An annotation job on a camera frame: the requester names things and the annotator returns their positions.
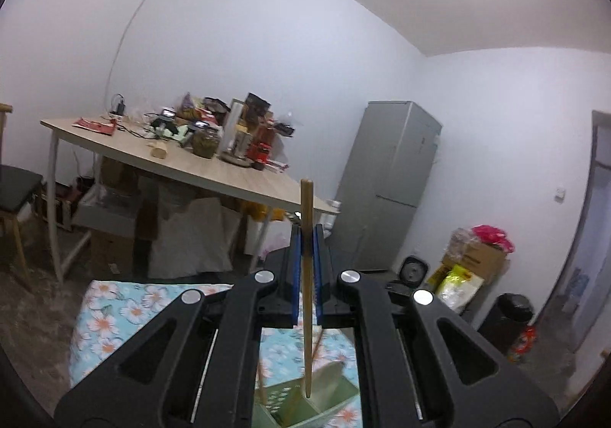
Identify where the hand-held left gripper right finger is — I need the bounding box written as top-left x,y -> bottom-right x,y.
312,224 -> 559,428

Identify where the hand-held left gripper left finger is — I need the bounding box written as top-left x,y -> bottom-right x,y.
55,224 -> 302,428

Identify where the green plastic utensil holder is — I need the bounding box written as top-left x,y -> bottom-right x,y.
251,352 -> 360,428

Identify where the black rice cooker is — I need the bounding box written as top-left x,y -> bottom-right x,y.
386,256 -> 429,302

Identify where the white cloth sack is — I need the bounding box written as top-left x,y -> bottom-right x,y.
148,184 -> 234,279

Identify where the grey refrigerator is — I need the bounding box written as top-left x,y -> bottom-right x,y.
329,101 -> 443,272

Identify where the yellow plastic bag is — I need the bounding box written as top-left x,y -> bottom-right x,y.
426,264 -> 484,314

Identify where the light wooden table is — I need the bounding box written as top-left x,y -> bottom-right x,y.
40,117 -> 337,284

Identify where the brown cardboard box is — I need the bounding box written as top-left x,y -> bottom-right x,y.
441,242 -> 510,286

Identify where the glass pickle jar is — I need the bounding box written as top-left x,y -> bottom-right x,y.
192,126 -> 221,160

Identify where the dark brown paper bag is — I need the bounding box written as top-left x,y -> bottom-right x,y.
243,92 -> 271,120

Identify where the pink plastic bag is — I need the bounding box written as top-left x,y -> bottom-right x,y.
472,225 -> 515,253

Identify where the blue floral tablecloth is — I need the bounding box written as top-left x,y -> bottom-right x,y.
71,281 -> 364,428

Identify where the cardboard box with label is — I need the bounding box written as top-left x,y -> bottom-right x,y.
90,232 -> 137,280

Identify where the black trash bin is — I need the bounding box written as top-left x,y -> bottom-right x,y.
477,293 -> 534,355

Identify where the orange red bag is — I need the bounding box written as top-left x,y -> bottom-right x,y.
508,327 -> 538,362

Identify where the red flat packet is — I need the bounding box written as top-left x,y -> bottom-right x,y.
73,118 -> 118,136

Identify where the wooden chair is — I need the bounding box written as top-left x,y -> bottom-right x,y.
0,103 -> 45,291

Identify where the grey door frame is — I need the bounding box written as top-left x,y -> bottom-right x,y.
570,110 -> 611,352

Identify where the wall cable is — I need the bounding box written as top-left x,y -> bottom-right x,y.
102,0 -> 197,116

